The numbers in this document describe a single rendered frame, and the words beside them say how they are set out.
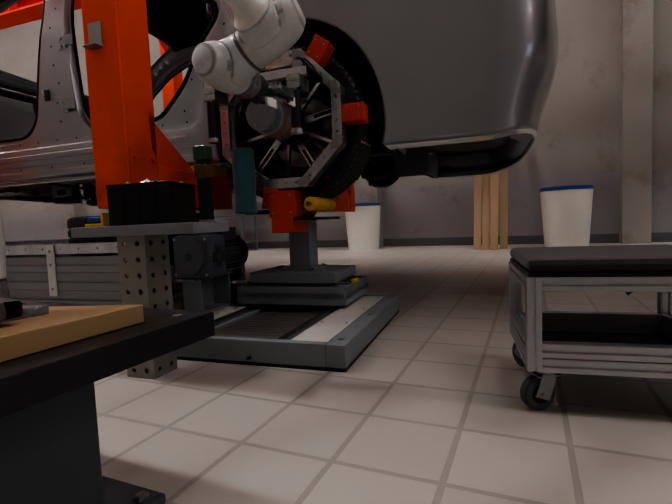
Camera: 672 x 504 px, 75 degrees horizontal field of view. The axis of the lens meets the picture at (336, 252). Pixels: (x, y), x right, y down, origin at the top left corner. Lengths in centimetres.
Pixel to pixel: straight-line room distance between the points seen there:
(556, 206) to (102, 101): 497
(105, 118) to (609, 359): 172
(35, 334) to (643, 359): 104
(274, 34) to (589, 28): 615
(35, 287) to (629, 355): 215
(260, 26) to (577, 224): 508
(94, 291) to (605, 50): 638
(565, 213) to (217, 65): 505
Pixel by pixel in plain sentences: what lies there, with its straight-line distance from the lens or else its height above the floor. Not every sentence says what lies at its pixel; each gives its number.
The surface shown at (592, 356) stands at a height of 13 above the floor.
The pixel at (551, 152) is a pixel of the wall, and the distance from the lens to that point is 666.
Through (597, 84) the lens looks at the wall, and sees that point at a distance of 685.
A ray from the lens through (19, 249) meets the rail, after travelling 235.
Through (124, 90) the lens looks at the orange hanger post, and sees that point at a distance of 183.
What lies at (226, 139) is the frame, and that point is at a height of 80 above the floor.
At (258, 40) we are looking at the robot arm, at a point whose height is 86.
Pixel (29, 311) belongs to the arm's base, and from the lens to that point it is 75.
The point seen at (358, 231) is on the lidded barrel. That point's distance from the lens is 625.
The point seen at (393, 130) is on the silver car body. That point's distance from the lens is 185.
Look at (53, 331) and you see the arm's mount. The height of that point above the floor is 32.
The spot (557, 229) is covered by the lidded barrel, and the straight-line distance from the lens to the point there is 582.
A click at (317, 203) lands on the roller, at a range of 177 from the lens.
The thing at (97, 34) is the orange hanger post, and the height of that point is 114.
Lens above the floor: 44
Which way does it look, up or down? 4 degrees down
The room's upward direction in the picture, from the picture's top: 2 degrees counter-clockwise
